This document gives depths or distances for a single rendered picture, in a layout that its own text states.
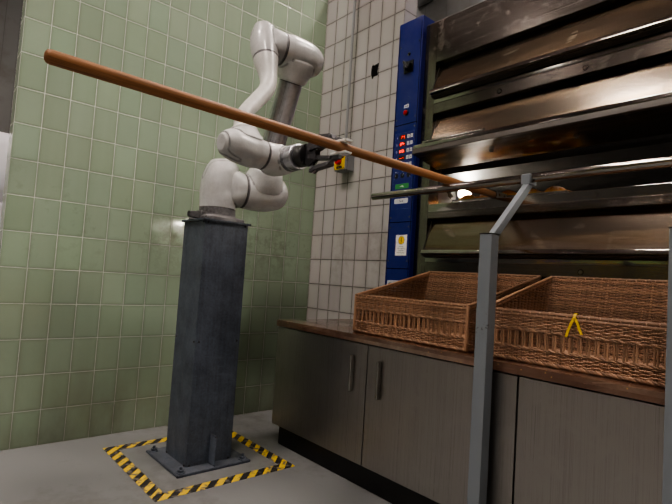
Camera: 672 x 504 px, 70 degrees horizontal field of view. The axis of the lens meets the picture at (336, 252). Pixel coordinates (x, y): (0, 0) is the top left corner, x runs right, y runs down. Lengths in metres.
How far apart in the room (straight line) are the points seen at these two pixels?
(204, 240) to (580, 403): 1.43
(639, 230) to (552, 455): 0.86
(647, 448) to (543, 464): 0.27
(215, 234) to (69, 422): 1.08
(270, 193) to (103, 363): 1.10
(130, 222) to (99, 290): 0.35
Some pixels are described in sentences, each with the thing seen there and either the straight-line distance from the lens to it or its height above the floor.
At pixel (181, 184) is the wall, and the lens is 2.62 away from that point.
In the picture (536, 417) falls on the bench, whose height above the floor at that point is 0.45.
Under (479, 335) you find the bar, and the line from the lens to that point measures 1.50.
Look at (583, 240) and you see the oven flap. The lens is 2.01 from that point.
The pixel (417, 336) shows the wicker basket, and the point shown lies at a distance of 1.77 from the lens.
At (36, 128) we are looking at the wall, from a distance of 2.47.
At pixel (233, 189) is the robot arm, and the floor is 1.14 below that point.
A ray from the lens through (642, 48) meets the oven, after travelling 2.14.
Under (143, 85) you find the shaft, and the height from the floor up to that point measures 1.19.
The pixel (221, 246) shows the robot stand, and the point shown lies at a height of 0.89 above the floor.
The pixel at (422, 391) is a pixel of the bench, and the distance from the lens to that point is 1.71.
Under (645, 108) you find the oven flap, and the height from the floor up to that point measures 1.39.
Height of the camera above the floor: 0.79
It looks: 3 degrees up
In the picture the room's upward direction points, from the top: 4 degrees clockwise
